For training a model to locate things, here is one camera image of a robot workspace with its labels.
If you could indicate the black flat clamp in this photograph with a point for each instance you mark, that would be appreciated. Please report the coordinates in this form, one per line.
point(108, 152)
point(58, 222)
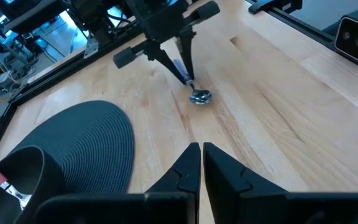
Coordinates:
point(272, 4)

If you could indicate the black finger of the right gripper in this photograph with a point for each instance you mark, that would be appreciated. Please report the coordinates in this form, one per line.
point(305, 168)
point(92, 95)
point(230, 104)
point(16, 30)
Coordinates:
point(166, 60)
point(187, 53)

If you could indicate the black aluminium table frame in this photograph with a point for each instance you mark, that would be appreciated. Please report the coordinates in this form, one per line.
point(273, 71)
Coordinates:
point(57, 76)

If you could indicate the round dark woven placemat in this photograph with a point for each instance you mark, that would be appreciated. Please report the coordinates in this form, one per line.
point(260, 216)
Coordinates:
point(92, 140)

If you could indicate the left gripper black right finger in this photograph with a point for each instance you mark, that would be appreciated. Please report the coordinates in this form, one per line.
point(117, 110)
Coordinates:
point(228, 193)

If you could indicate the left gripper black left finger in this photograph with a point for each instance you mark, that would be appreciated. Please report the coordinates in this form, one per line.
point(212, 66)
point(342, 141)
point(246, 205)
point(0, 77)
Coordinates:
point(185, 177)

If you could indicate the white-framed black camera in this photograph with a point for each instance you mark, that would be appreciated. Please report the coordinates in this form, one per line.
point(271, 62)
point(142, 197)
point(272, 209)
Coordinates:
point(353, 39)

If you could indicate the black bowl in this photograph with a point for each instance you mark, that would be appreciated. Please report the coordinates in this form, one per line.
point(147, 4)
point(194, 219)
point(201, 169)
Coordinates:
point(39, 180)

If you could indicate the silver metal bracket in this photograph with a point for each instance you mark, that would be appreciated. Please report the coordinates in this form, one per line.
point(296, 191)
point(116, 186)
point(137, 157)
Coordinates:
point(91, 48)

